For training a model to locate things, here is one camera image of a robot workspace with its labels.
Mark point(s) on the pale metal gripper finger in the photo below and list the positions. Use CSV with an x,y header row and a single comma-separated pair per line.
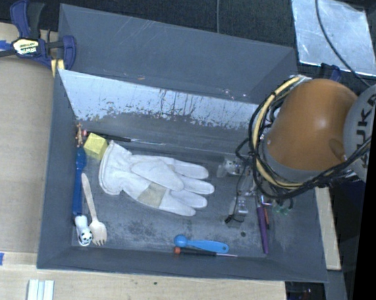
x,y
241,207
228,167

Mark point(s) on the orange pen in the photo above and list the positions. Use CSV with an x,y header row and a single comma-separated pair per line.
x,y
267,218

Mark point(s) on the purple pen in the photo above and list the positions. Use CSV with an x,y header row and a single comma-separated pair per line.
x,y
263,230

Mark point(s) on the blue measuring spoon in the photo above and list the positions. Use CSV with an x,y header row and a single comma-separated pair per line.
x,y
203,245

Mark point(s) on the black screwdriver with orange end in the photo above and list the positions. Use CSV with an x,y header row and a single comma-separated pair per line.
x,y
195,252

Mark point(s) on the white work glove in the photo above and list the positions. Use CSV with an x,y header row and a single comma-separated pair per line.
x,y
143,178

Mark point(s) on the grey metal bin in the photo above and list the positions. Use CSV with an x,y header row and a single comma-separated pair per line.
x,y
172,55

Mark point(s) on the yellow foam cube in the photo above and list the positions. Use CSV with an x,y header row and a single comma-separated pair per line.
x,y
95,145

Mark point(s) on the wooden spork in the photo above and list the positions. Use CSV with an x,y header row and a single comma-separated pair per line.
x,y
96,228

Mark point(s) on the blue panda toothbrush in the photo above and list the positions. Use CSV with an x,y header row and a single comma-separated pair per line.
x,y
78,187

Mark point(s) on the small toy giraffe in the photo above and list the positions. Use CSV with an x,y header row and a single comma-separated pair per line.
x,y
79,135

